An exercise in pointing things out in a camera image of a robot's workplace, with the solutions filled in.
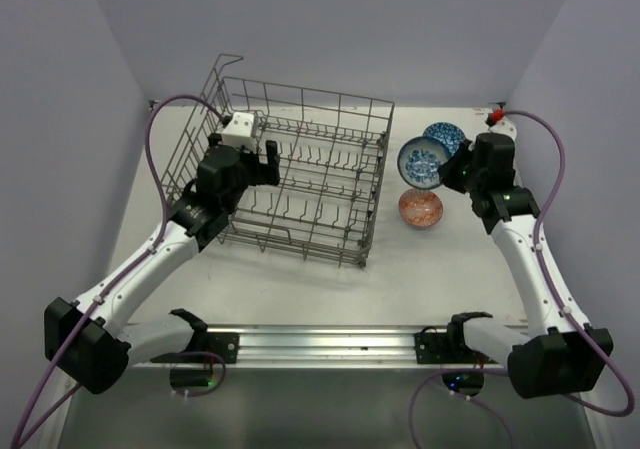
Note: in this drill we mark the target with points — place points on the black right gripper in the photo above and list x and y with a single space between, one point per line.
447 170

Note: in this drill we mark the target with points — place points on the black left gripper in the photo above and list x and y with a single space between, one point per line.
263 173

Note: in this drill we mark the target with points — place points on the red diamond pattern bowl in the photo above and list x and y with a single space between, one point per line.
448 134

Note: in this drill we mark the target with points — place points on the blue floral bowl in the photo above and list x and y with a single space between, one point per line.
419 160

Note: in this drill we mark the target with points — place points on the blue zigzag pattern bowl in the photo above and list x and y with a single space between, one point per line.
420 208

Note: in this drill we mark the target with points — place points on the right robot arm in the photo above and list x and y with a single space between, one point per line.
562 352

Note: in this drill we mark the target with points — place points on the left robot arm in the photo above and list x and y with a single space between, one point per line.
91 339

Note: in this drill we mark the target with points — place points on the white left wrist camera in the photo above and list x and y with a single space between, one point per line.
241 132

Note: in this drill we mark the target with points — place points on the grey wire dish rack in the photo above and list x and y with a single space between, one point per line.
333 149

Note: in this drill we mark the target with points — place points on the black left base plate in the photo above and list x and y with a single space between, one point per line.
223 344

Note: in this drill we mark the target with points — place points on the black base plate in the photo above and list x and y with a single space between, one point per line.
436 348
223 344

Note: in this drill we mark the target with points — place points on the aluminium mounting rail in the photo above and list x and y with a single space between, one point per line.
322 347

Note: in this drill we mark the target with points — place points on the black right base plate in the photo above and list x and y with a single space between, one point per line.
436 348

